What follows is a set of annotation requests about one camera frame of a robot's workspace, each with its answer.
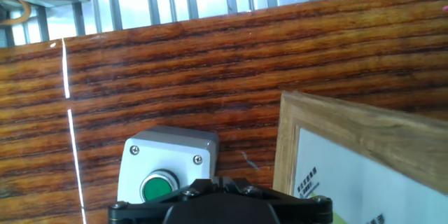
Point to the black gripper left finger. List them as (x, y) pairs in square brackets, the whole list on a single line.
[(140, 211)]

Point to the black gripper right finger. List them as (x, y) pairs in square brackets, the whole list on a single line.
[(301, 211)]

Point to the white box green push button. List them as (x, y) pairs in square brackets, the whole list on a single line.
[(164, 152)]

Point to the wood-grain table mat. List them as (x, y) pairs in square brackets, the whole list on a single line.
[(210, 77)]

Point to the wooden photo frame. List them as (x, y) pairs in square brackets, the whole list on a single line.
[(367, 129)]

